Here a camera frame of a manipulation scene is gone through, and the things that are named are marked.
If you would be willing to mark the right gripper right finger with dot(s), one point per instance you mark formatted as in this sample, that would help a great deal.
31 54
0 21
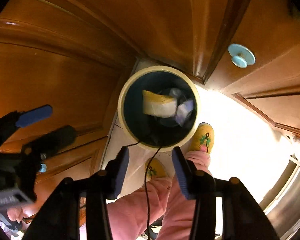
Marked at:
243 218

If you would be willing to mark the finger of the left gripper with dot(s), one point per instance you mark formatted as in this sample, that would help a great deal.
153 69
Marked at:
51 143
11 122

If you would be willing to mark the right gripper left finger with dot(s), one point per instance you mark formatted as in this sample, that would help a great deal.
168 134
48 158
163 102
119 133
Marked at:
59 218

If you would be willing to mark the white purple carton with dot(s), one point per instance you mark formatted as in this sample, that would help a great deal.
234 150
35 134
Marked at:
184 111

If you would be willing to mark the yellow white carton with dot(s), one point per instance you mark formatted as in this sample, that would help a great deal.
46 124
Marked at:
162 106

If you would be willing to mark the round trash bin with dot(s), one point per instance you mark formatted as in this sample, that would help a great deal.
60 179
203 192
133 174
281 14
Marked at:
150 132

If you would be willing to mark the person's left hand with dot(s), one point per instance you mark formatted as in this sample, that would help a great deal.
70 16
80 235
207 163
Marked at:
16 214

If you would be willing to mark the pink trouser legs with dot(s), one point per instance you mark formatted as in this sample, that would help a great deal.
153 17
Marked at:
128 214

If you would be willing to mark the yellow slipper left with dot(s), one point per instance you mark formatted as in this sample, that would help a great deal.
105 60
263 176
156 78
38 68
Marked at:
155 169

